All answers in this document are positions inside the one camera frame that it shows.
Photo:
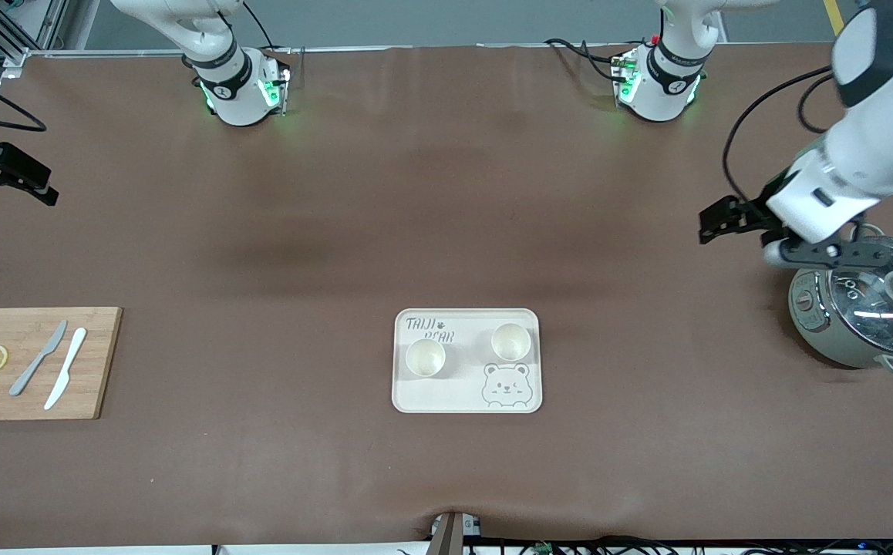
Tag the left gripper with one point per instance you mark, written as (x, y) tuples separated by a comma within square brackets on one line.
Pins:
[(752, 210)]

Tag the white paper cup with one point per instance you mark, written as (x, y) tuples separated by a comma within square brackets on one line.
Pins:
[(425, 359), (510, 342)]

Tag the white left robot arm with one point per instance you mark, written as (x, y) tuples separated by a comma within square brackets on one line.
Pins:
[(890, 131)]

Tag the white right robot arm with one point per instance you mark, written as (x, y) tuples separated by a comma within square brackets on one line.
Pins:
[(234, 92)]

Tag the glass pot lid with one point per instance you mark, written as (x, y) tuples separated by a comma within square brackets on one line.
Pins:
[(863, 297)]

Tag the grey plastic knife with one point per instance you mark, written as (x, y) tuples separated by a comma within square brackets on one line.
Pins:
[(34, 362)]

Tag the white plastic knife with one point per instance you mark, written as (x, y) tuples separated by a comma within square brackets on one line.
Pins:
[(65, 370)]

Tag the wooden cutting board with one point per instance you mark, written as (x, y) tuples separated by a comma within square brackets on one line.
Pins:
[(84, 385)]

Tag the white bear print tray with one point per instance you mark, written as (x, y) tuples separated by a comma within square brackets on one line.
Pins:
[(454, 385)]

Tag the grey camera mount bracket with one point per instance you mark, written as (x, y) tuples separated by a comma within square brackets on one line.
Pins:
[(450, 536)]

